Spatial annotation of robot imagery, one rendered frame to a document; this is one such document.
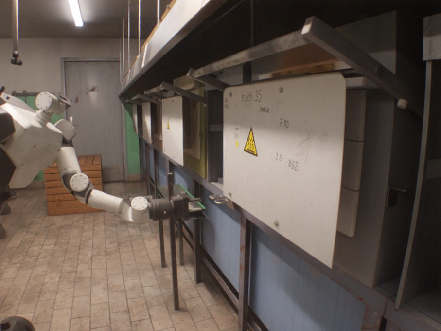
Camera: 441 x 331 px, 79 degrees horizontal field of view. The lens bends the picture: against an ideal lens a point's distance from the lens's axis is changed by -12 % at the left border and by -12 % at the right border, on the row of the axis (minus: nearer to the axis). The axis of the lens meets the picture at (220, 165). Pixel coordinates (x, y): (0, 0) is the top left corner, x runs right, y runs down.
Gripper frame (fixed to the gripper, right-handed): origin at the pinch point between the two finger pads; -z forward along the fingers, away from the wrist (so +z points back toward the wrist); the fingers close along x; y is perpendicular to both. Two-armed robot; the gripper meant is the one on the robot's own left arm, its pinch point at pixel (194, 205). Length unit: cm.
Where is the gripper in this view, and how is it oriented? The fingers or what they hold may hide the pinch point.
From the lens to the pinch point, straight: 129.1
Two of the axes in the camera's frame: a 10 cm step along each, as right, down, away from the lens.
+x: -0.1, -9.8, -1.9
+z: -9.3, 0.8, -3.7
